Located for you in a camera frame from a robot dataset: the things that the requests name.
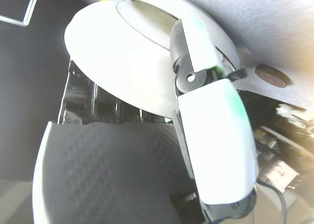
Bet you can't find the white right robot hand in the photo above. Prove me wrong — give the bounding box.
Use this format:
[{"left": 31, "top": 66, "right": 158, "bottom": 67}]
[{"left": 31, "top": 15, "right": 259, "bottom": 224}]

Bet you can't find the brown round disc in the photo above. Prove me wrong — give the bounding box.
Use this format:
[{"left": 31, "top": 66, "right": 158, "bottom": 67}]
[{"left": 254, "top": 65, "right": 292, "bottom": 88}]

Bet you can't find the silver wire dish rack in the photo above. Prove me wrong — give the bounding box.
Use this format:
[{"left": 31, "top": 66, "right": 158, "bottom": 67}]
[{"left": 0, "top": 0, "right": 41, "bottom": 26}]

